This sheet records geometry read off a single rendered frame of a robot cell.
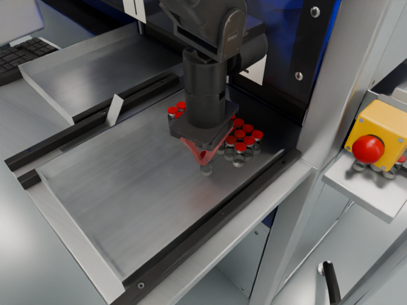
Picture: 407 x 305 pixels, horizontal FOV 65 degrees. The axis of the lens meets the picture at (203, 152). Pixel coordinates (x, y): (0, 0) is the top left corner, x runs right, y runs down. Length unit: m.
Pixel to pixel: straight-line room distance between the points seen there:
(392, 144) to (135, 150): 0.42
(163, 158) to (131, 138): 0.09
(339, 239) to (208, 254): 1.18
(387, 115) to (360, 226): 1.21
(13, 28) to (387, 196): 1.16
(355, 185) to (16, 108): 0.71
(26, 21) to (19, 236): 0.94
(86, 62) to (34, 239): 1.00
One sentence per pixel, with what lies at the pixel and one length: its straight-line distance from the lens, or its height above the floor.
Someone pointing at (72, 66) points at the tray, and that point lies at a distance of 0.90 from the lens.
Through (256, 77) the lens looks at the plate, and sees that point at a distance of 0.59.
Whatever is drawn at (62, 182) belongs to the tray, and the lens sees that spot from 0.61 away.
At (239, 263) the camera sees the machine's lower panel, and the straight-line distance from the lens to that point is 1.14.
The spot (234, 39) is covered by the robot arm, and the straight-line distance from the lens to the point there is 0.38.
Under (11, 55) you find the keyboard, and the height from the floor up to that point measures 0.83.
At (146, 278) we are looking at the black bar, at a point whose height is 0.90.
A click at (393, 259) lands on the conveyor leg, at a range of 0.91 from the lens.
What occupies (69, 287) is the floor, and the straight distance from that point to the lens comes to 1.51.
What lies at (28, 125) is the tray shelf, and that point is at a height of 0.88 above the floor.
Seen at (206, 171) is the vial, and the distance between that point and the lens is 0.55.
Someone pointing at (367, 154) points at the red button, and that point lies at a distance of 0.49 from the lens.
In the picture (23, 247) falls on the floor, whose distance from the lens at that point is 1.68.
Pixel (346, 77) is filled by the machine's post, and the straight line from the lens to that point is 0.50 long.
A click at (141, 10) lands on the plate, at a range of 0.80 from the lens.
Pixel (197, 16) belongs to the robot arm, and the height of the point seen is 1.19.
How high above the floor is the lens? 1.32
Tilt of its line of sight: 47 degrees down
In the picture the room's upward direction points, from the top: straight up
